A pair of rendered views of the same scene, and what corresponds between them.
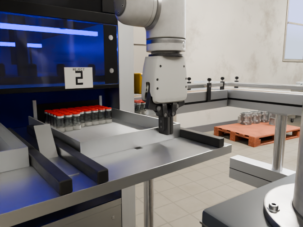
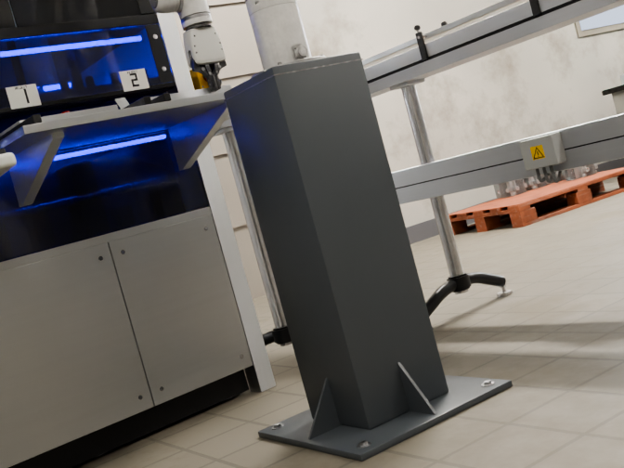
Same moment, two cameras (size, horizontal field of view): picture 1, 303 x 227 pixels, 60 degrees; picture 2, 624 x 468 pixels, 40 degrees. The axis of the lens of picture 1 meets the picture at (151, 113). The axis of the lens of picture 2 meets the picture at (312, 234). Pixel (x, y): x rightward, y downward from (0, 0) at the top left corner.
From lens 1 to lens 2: 1.84 m
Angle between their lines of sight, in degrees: 7
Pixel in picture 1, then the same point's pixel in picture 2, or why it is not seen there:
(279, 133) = (411, 112)
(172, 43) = (199, 17)
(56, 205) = (145, 109)
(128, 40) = (174, 36)
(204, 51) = not seen: hidden behind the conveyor
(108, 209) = (198, 218)
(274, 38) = not seen: outside the picture
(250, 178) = (403, 191)
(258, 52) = not seen: hidden behind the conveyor
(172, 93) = (210, 55)
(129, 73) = (183, 69)
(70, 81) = (127, 84)
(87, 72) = (140, 73)
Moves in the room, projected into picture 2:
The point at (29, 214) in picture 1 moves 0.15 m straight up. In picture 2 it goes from (132, 111) to (115, 51)
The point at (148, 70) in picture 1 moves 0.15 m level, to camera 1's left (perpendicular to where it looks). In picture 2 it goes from (187, 42) to (133, 57)
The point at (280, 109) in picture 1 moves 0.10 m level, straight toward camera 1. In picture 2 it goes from (397, 78) to (386, 79)
